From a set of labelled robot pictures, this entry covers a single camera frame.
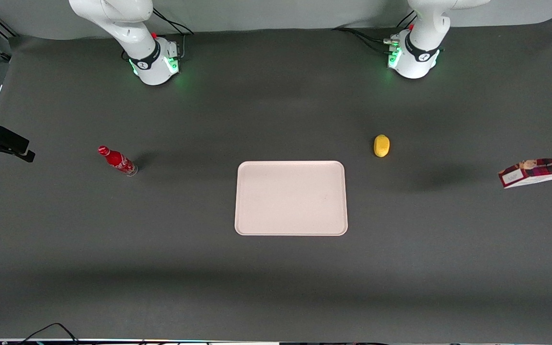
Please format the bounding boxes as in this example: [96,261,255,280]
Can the red tartan cookie box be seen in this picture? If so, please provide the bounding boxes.
[498,158,552,189]

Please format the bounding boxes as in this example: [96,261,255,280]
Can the black arm base cables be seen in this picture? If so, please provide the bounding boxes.
[332,11,417,54]
[153,8,195,59]

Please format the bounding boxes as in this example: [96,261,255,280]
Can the black left arm base cables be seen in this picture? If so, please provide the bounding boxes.
[332,11,417,54]

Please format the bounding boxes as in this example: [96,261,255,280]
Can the red cola bottle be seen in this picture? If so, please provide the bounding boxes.
[97,145,138,177]

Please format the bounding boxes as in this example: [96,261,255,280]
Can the yellow lemon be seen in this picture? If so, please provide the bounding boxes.
[374,135,391,158]

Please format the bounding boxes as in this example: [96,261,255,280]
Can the pale pink plastic tray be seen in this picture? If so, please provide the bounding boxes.
[234,161,348,237]

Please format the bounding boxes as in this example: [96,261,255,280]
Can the black cable at table edge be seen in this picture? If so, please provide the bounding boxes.
[17,322,81,345]

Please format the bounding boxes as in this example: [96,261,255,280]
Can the black right arm base cables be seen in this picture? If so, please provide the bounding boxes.
[153,8,195,59]

